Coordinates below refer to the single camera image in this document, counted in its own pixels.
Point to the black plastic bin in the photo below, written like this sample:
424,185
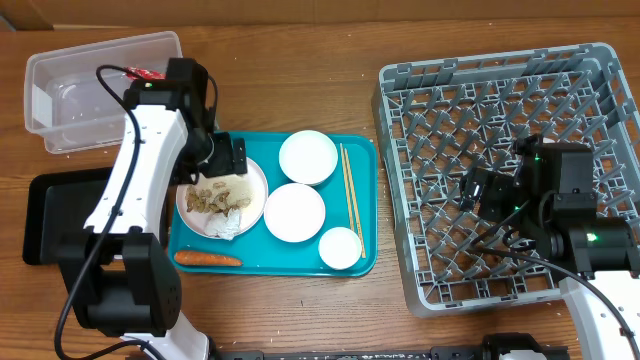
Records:
58,206

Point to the small white cup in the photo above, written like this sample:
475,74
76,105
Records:
340,248

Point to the teal serving tray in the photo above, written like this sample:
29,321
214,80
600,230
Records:
264,254

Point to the wooden chopstick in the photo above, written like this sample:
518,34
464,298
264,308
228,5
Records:
347,187
353,200

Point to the peanut shells and rice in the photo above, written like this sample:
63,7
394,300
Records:
218,197

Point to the white bowl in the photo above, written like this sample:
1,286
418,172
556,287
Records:
294,213
308,157

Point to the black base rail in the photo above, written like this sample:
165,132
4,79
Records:
500,346

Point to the clear plastic bin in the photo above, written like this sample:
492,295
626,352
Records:
65,104

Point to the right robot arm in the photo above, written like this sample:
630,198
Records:
546,214

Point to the red snack wrapper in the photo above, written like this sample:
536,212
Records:
145,74

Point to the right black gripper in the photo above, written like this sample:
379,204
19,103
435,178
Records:
496,192

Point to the orange carrot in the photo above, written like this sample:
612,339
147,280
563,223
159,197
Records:
194,258

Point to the white bowl upper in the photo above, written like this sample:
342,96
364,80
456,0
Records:
308,157

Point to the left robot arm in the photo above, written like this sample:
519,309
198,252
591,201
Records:
118,277

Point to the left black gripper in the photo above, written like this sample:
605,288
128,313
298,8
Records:
222,162

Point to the white bowl middle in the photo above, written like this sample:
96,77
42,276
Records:
294,213

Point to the right wooden chopstick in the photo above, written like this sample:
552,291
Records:
353,200

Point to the white tissue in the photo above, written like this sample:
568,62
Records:
223,225

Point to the left wooden chopstick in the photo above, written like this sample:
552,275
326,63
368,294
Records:
347,187

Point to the white plate with food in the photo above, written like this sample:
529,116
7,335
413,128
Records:
254,178

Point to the grey dishwasher rack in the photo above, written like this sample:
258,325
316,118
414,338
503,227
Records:
437,119

